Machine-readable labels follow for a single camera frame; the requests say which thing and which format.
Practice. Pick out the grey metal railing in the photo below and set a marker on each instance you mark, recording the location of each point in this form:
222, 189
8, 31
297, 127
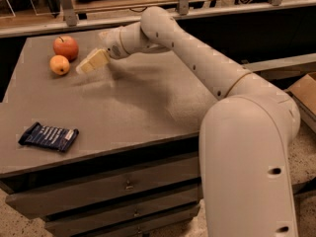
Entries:
74, 15

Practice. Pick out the red apple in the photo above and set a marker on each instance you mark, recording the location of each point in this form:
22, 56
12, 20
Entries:
66, 46

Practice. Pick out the grey drawer cabinet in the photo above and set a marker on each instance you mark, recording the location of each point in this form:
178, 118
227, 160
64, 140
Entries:
134, 164

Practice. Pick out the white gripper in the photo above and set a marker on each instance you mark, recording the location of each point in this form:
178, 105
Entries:
114, 43

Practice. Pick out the orange fruit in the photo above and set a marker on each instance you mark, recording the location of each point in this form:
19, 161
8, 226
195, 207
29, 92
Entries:
59, 65

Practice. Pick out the blue snack packet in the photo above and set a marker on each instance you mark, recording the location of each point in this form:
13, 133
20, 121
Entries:
49, 137

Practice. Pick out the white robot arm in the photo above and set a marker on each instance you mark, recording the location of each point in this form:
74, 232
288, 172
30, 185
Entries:
243, 137

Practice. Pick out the cardboard box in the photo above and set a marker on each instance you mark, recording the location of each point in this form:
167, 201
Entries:
304, 90

